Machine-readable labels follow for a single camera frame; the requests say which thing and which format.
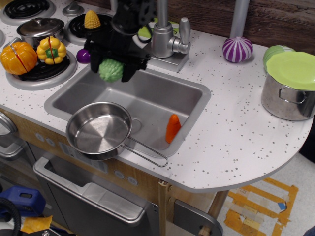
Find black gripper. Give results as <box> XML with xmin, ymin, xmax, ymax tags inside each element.
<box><xmin>84</xmin><ymin>31</ymin><xmax>151</xmax><ymax>82</ymax></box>

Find green toy squash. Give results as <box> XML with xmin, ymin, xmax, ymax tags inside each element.
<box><xmin>98</xmin><ymin>59</ymin><xmax>124</xmax><ymax>83</ymax></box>

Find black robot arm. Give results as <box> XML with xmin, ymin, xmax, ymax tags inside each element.
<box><xmin>84</xmin><ymin>0</ymin><xmax>156</xmax><ymax>82</ymax></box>

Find steel frying pan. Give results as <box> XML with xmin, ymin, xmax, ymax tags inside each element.
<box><xmin>66</xmin><ymin>102</ymin><xmax>168</xmax><ymax>168</ymax></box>

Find small lidded steel pot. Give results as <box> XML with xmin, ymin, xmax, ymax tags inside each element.
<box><xmin>17</xmin><ymin>18</ymin><xmax>64</xmax><ymax>48</ymax></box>

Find large steel pot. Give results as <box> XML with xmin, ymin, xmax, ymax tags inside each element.
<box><xmin>261</xmin><ymin>75</ymin><xmax>315</xmax><ymax>121</ymax></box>

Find purple toy eggplant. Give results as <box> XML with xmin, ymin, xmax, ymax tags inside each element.
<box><xmin>76</xmin><ymin>48</ymin><xmax>91</xmax><ymax>64</ymax></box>

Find yellow toy corn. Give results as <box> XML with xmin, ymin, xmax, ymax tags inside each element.
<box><xmin>84</xmin><ymin>10</ymin><xmax>101</xmax><ymax>30</ymax></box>

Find back right stove burner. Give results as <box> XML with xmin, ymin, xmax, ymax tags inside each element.
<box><xmin>64</xmin><ymin>13</ymin><xmax>112</xmax><ymax>46</ymax></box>

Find stove burner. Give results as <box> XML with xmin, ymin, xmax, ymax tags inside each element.
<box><xmin>2</xmin><ymin>38</ymin><xmax>77</xmax><ymax>91</ymax></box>
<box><xmin>0</xmin><ymin>0</ymin><xmax>56</xmax><ymax>26</ymax></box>
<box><xmin>64</xmin><ymin>13</ymin><xmax>112</xmax><ymax>46</ymax></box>

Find silver toy faucet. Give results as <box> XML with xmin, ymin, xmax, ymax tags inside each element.
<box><xmin>144</xmin><ymin>0</ymin><xmax>191</xmax><ymax>72</ymax></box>

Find yellow toy bell pepper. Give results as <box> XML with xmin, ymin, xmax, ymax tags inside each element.
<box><xmin>36</xmin><ymin>36</ymin><xmax>67</xmax><ymax>65</ymax></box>

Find steel sink basin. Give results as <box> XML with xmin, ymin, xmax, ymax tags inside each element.
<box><xmin>44</xmin><ymin>66</ymin><xmax>211</xmax><ymax>157</ymax></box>

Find front left stove burner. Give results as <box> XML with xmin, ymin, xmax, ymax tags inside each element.
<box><xmin>2</xmin><ymin>38</ymin><xmax>77</xmax><ymax>91</ymax></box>

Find silver stove knob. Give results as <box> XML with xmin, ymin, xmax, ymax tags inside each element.
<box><xmin>62</xmin><ymin>1</ymin><xmax>84</xmax><ymax>17</ymax></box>

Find orange toy carrot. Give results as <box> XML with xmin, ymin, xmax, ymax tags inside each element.
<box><xmin>165</xmin><ymin>114</ymin><xmax>182</xmax><ymax>144</ymax></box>

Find orange toy pumpkin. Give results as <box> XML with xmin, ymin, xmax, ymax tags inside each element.
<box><xmin>0</xmin><ymin>42</ymin><xmax>37</xmax><ymax>75</ymax></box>

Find back left stove burner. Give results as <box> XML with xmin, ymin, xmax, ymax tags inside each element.
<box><xmin>0</xmin><ymin>0</ymin><xmax>56</xmax><ymax>26</ymax></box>

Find purple striped toy onion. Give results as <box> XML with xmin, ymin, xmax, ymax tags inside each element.
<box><xmin>222</xmin><ymin>37</ymin><xmax>253</xmax><ymax>63</ymax></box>

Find grey oven door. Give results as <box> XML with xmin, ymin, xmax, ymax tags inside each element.
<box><xmin>33</xmin><ymin>157</ymin><xmax>159</xmax><ymax>236</ymax></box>

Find blue device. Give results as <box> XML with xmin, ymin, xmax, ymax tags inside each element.
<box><xmin>0</xmin><ymin>186</ymin><xmax>46</xmax><ymax>217</ymax></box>

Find light green plate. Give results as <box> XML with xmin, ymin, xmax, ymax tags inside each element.
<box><xmin>266</xmin><ymin>51</ymin><xmax>315</xmax><ymax>91</ymax></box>

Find grey vertical post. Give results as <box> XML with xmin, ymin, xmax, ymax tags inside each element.
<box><xmin>229</xmin><ymin>0</ymin><xmax>250</xmax><ymax>38</ymax></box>

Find black cable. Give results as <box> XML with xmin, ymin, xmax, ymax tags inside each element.
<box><xmin>0</xmin><ymin>198</ymin><xmax>22</xmax><ymax>236</ymax></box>

